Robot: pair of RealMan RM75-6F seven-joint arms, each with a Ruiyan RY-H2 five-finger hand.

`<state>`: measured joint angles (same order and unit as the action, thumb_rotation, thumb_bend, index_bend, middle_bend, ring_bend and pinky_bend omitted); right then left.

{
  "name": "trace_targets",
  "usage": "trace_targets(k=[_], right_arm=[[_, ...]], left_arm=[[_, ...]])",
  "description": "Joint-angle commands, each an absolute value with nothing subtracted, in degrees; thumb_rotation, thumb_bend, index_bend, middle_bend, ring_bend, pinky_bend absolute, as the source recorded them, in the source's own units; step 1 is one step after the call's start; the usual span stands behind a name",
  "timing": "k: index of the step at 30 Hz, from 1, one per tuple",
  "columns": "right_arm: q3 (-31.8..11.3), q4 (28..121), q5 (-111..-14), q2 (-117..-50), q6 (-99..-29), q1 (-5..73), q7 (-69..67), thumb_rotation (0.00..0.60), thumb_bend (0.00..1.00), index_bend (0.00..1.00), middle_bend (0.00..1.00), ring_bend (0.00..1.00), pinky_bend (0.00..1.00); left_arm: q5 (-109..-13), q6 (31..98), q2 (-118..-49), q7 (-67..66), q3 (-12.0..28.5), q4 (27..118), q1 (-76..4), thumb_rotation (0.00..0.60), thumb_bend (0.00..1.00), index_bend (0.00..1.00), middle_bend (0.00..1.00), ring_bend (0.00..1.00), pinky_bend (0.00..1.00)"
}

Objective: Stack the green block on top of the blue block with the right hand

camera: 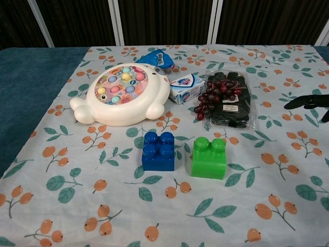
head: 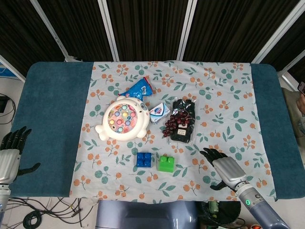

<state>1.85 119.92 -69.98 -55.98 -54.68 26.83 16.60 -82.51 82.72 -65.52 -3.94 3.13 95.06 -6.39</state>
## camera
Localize black gloves in plastic bag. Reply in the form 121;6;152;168
202;70;258;131

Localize blue building block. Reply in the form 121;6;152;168
141;131;176;172

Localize blue snack packet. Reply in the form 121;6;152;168
135;49;179;75

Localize white blue soap box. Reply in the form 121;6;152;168
169;72;208;105

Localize teal velvet table cover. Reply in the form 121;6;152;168
0;46;89;178

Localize floral fruit print tablecloth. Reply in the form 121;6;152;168
0;45;329;247

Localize green building block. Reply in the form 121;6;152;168
190;137;228;180

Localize white partition frame post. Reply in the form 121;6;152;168
207;0;223;44
314;21;329;46
27;0;55;48
107;0;124;46

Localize white fishing game toy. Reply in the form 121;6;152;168
69;63;171;127

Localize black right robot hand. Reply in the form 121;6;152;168
283;94;329;123

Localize dark red grape bunch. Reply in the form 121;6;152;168
194;80;243;121

